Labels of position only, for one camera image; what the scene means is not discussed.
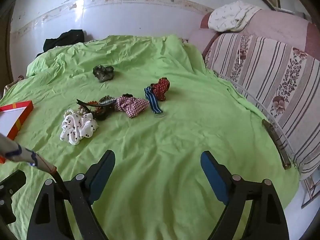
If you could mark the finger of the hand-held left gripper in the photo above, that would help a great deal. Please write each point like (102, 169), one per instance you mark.
(13, 180)

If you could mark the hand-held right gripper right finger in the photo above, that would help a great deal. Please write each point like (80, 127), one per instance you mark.
(212, 180)

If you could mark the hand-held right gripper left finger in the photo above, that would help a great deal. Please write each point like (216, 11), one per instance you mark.
(100, 180)

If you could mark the white dotted scrunchie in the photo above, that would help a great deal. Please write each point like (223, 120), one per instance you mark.
(77, 128)

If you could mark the white tray with red border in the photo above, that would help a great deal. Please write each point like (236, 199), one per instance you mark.
(27, 108)

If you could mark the black hair claw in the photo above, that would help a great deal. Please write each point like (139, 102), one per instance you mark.
(87, 104)

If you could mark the red plaid scrunchie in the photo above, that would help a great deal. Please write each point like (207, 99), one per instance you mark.
(131, 105)

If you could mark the red dotted scrunchie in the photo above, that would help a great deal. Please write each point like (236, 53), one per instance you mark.
(161, 88)

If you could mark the green bed sheet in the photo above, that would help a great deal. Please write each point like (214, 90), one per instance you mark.
(162, 135)

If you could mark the brown blanket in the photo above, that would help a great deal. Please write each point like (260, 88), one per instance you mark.
(12, 82)

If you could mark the dark green hair clip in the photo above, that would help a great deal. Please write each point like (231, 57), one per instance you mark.
(102, 73)

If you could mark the striped floral quilt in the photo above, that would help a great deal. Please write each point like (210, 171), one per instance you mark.
(270, 80)

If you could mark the black cloth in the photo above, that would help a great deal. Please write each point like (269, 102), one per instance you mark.
(65, 38)

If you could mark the white floral cloth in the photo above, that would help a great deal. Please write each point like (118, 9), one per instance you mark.
(232, 16)

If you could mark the pink blanket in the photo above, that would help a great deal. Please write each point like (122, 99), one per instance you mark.
(282, 27)

